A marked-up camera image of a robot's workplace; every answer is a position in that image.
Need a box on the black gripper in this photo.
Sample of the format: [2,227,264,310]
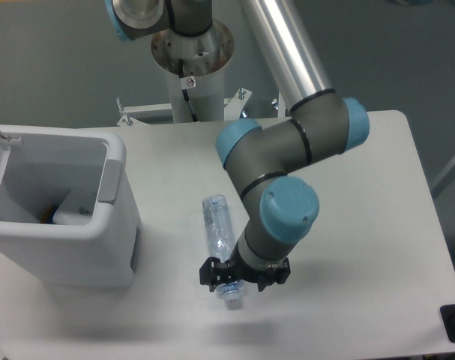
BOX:
[199,249,291,293]

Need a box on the crushed clear plastic bottle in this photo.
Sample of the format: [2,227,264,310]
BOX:
[202,194,244,311]

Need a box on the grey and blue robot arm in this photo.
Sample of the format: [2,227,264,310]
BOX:
[105,1,370,290]

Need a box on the blue box in trash can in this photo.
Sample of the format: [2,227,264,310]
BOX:
[40,205,58,224]

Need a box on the white trash can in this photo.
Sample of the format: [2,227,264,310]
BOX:
[0,125,140,287]

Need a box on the white base bracket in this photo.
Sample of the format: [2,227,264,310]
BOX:
[116,97,173,127]
[271,92,287,118]
[223,88,253,121]

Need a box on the white far right base bracket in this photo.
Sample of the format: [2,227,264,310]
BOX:
[271,92,287,118]

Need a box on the white left base bracket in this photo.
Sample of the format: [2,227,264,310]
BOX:
[116,97,173,127]

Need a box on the black cable on pedestal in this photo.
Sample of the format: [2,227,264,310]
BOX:
[178,58,199,123]

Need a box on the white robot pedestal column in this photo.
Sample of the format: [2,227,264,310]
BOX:
[151,19,235,123]

